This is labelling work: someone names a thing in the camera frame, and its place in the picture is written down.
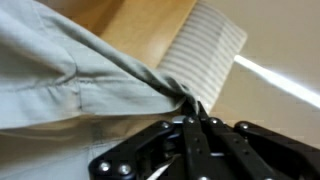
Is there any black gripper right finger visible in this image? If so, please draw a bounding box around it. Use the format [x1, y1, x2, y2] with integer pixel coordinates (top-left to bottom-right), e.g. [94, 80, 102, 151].
[198, 101, 320, 180]

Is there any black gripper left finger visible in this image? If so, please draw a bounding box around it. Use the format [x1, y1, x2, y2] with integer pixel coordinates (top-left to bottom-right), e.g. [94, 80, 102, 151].
[88, 102, 207, 180]

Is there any light grey clothing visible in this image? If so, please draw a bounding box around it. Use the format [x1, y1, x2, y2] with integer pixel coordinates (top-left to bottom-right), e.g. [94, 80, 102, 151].
[0, 0, 201, 180]

